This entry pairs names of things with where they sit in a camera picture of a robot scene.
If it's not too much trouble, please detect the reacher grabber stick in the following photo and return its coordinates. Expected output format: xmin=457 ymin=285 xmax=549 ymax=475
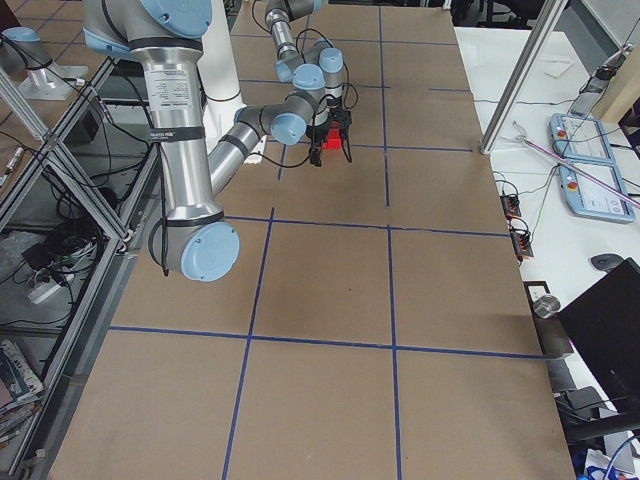
xmin=511 ymin=119 xmax=640 ymax=210

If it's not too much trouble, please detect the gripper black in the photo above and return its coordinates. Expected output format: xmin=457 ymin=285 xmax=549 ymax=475
xmin=324 ymin=93 xmax=343 ymax=110
xmin=306 ymin=125 xmax=327 ymax=167

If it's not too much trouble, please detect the white central pedestal column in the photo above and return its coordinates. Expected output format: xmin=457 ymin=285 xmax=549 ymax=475
xmin=198 ymin=0 xmax=245 ymax=152

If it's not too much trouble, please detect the stack of magazines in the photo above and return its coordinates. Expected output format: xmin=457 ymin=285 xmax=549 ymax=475
xmin=1 ymin=338 xmax=45 ymax=447

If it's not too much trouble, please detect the teach pendant near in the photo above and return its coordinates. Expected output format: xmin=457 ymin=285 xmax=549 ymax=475
xmin=559 ymin=161 xmax=636 ymax=224

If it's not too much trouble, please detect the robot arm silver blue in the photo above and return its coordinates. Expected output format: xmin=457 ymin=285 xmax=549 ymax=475
xmin=83 ymin=1 xmax=325 ymax=282
xmin=264 ymin=0 xmax=346 ymax=108

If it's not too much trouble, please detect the black monitor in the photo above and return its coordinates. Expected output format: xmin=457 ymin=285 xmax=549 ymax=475
xmin=558 ymin=258 xmax=639 ymax=413

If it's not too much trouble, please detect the teach pendant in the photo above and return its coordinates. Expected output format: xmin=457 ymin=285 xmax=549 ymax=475
xmin=549 ymin=113 xmax=615 ymax=164
xmin=559 ymin=161 xmax=636 ymax=224

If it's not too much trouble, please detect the teach pendant far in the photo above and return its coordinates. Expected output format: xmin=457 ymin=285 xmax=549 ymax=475
xmin=549 ymin=113 xmax=615 ymax=164

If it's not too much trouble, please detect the metal cup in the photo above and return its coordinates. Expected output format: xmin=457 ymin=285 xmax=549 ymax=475
xmin=532 ymin=294 xmax=561 ymax=319

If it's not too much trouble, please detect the aluminium frame post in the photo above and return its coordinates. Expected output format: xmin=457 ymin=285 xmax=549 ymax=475
xmin=479 ymin=0 xmax=568 ymax=155

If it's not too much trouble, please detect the black computer mouse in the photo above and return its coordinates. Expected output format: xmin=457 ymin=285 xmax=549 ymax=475
xmin=589 ymin=253 xmax=624 ymax=272

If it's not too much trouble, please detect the red block picked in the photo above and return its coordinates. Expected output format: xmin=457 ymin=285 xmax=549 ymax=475
xmin=322 ymin=129 xmax=343 ymax=150

